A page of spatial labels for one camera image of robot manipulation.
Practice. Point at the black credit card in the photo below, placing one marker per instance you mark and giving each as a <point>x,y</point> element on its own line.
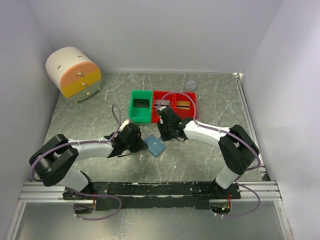
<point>141,103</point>

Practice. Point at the red plastic bin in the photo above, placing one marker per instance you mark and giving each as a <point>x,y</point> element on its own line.
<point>191,97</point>
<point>169,100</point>

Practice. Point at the blue card holder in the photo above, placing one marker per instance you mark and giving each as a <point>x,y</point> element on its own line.
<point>154,145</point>

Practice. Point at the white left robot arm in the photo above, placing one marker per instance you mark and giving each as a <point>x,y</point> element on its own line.
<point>53,162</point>

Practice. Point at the aluminium frame rail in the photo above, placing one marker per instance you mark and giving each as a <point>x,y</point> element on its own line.
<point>267,190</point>

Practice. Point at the round pastel drawer cabinet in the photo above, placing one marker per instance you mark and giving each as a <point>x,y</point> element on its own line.
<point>75,75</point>

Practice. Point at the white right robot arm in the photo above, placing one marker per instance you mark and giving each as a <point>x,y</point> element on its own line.
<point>237,148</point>

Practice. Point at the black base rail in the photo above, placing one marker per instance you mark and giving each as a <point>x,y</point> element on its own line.
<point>148,195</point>

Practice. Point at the silver credit card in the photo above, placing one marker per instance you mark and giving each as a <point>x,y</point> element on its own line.
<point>160,103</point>

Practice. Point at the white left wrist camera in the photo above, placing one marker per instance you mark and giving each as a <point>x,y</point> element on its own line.
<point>122,126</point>

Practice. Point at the green plastic bin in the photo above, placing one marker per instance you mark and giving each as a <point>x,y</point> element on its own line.
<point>140,108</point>

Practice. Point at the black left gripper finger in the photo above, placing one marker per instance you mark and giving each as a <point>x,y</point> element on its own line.
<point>130,151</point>
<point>140,145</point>

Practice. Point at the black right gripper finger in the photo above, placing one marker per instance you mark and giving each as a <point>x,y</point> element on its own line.
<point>161,129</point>
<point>167,135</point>

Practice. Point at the small clear plastic cup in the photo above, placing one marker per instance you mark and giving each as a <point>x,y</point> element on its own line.
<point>191,86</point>

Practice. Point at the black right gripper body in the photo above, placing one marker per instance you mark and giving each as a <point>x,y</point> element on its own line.
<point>167,127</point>

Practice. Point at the gold credit card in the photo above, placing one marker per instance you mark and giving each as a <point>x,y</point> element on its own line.
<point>183,105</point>

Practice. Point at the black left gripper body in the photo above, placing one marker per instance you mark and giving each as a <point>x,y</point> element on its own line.
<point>132,144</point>

